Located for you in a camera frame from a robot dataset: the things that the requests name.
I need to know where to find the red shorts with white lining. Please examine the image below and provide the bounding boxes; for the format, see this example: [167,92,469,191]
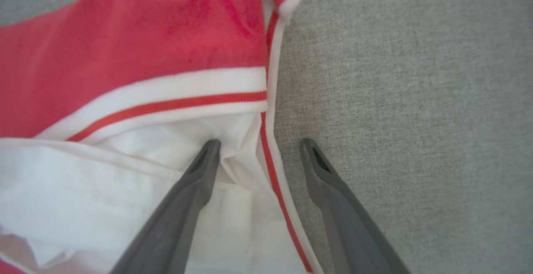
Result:
[0,0,326,274]

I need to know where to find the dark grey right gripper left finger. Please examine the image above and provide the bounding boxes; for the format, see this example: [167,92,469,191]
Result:
[109,139,221,274]

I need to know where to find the grey fabric sofa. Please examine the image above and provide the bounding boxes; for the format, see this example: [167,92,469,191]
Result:
[0,0,533,274]

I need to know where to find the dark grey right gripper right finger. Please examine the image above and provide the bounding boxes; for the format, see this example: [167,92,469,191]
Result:
[300,138,411,274]

